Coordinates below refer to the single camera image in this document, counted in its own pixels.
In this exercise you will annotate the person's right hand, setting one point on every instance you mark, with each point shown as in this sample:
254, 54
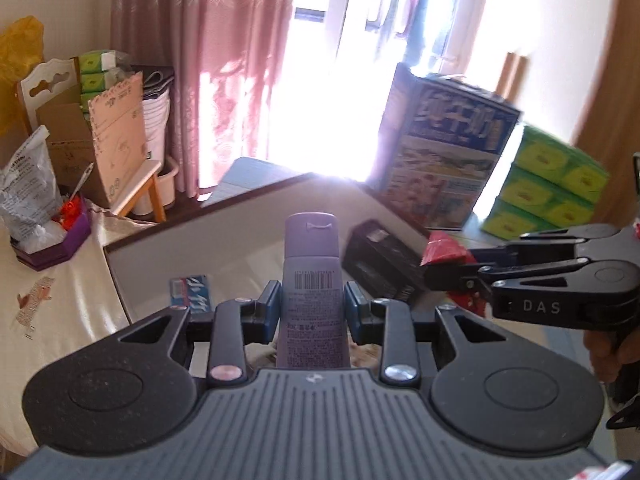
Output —
602, 355

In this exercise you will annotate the small black box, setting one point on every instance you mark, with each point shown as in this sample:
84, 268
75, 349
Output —
380, 260

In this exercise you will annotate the hanging clothes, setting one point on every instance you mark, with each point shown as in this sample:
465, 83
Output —
415, 0

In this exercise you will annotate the brown cardboard box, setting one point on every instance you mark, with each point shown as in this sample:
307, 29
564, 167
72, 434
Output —
115, 130

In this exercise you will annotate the grey printed plastic bag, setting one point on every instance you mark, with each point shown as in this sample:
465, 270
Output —
25, 185

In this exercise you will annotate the green packs on cardboard box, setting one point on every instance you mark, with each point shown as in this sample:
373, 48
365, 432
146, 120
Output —
95, 72

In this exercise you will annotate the white plastic bin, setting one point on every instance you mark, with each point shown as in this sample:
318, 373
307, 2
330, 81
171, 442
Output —
167, 180

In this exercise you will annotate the blue printed carton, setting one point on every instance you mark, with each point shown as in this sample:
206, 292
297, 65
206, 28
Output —
440, 160

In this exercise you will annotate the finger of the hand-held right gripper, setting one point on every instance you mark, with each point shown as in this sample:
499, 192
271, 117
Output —
530, 247
450, 277

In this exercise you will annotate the bundle of green tissue packs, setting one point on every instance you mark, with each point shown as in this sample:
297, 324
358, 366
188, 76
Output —
545, 185

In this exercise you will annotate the blue toothpaste box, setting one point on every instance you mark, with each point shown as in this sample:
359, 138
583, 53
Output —
192, 295

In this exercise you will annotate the red snack packet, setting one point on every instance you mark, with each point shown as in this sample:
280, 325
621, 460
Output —
442, 250

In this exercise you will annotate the purple cosmetic tube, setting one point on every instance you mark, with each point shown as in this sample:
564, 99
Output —
310, 270

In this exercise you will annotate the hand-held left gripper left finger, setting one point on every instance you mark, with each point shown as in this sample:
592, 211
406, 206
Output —
272, 307

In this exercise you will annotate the brown storage box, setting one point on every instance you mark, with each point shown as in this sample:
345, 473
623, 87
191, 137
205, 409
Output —
225, 240

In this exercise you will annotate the wooden stool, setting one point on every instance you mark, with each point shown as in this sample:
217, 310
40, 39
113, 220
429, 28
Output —
140, 185

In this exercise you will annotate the purple hexagonal box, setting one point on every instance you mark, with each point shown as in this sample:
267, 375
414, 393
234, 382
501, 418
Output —
55, 247

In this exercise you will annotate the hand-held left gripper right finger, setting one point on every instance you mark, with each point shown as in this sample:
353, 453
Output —
352, 310

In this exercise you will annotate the pink curtain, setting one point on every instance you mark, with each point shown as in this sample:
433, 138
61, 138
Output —
200, 35

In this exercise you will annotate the yellow plush toy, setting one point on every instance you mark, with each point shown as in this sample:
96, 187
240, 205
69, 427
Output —
17, 60

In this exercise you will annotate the wooden panel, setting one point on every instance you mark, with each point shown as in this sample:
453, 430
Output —
620, 60

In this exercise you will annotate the cream embroidered cloth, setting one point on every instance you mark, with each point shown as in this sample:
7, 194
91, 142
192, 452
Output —
65, 320

